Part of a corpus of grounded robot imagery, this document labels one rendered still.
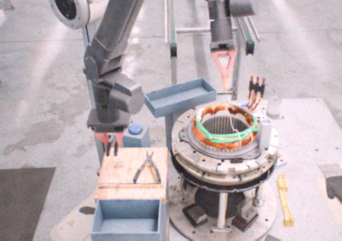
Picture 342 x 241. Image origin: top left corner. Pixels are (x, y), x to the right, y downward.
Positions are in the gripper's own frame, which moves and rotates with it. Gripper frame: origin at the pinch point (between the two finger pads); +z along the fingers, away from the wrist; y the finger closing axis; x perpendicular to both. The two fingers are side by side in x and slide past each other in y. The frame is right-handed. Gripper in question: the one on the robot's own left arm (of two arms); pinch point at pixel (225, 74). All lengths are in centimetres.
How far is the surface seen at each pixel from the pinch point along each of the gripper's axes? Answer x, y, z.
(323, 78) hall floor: -90, 246, 53
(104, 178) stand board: 36.5, -8.0, 23.7
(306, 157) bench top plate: -29, 42, 43
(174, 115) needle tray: 19.3, 30.4, 17.6
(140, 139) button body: 29.5, 12.9, 20.2
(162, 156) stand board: 20.7, 0.9, 22.3
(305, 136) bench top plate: -31, 54, 39
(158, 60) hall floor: 59, 273, 21
